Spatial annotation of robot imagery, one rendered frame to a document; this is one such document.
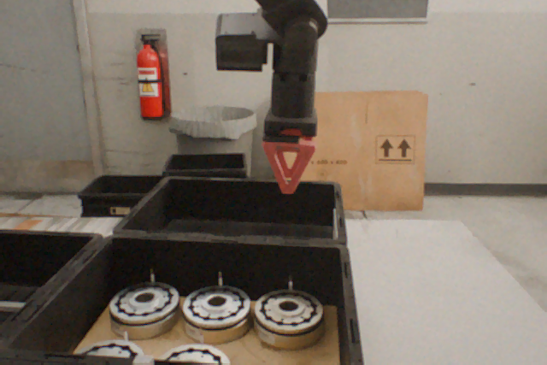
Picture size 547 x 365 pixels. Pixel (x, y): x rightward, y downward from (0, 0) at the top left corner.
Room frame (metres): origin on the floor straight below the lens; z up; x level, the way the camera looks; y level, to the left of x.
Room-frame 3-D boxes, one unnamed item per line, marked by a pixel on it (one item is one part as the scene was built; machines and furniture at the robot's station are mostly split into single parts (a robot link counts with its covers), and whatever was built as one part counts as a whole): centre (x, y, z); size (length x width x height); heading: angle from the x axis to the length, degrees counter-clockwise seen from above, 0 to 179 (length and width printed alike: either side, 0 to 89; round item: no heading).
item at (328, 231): (0.84, 0.06, 0.87); 0.40 x 0.30 x 0.11; 84
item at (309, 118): (0.60, -0.03, 1.17); 0.10 x 0.07 x 0.07; 175
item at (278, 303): (0.60, -0.03, 0.86); 0.05 x 0.05 x 0.01
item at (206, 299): (0.61, 0.08, 0.86); 0.05 x 0.05 x 0.01
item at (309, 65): (0.60, -0.03, 1.23); 0.07 x 0.06 x 0.07; 91
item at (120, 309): (0.62, 0.19, 0.86); 0.10 x 0.10 x 0.01
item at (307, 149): (0.58, -0.03, 1.10); 0.07 x 0.07 x 0.09; 85
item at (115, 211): (2.20, 0.72, 0.31); 0.40 x 0.30 x 0.34; 89
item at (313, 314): (0.60, -0.03, 0.86); 0.10 x 0.10 x 0.01
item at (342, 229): (0.84, 0.06, 0.92); 0.40 x 0.30 x 0.02; 84
